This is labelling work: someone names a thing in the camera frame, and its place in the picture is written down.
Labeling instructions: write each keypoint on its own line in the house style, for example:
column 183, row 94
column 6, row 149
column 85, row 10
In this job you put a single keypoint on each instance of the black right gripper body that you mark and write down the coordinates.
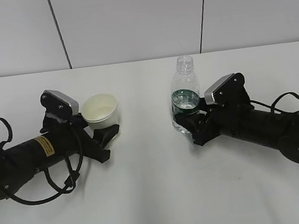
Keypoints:
column 221, row 119

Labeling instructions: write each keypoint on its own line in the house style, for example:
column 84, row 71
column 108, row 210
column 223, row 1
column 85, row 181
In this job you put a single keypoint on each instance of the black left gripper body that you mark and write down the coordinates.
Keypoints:
column 68, row 137

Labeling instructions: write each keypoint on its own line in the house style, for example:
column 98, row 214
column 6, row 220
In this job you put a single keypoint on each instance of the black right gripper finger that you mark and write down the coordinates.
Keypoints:
column 190, row 122
column 202, row 103

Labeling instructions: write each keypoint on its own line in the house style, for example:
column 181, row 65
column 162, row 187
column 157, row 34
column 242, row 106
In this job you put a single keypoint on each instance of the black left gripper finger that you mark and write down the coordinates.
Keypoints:
column 103, row 136

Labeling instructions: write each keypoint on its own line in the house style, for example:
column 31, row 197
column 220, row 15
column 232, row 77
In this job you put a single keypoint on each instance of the clear green-labelled water bottle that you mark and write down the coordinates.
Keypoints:
column 185, row 95

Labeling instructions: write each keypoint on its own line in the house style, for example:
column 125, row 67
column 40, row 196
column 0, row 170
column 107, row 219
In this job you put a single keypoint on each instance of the white paper cup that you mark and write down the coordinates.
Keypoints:
column 100, row 111

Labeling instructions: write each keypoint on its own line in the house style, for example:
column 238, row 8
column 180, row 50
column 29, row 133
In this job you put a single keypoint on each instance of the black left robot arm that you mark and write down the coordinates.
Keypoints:
column 20, row 163

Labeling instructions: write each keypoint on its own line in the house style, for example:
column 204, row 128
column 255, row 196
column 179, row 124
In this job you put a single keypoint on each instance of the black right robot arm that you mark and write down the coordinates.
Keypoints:
column 240, row 120

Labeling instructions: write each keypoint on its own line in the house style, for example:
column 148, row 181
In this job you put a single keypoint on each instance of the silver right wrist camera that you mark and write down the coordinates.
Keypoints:
column 227, row 90

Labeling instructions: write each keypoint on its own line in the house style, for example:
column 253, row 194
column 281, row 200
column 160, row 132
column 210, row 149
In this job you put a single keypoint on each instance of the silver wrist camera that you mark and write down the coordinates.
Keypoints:
column 227, row 90
column 59, row 106

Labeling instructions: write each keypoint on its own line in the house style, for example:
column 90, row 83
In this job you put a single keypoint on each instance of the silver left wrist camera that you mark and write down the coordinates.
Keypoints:
column 59, row 106

